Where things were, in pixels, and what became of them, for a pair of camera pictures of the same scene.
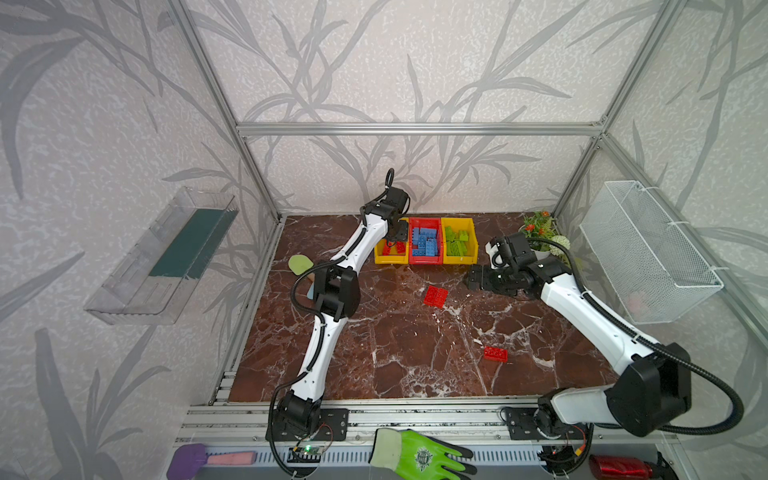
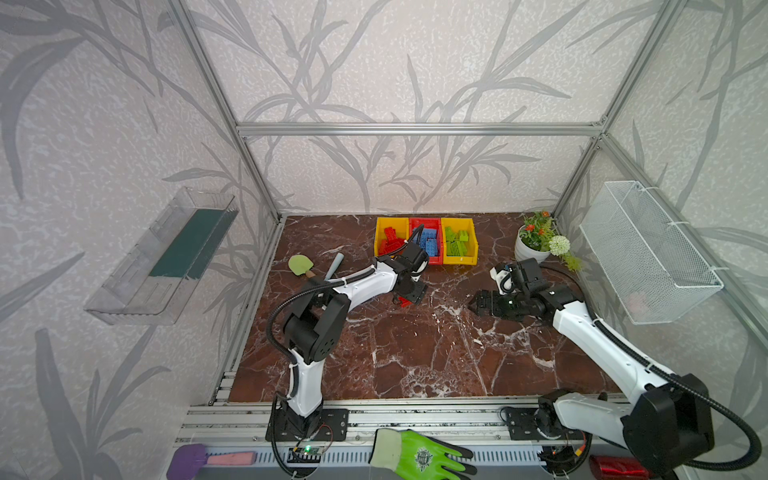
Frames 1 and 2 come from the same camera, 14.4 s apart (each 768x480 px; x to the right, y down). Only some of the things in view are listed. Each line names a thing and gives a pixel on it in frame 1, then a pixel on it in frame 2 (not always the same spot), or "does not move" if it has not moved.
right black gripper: (482, 283) -> (480, 302)
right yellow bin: (457, 224) does not move
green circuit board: (304, 454) does not move
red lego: (400, 248) does not move
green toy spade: (300, 264) does not move
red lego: (496, 354) -> (404, 302)
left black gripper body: (399, 234) -> (409, 286)
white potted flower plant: (543, 225) does not move
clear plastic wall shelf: (153, 280) does not move
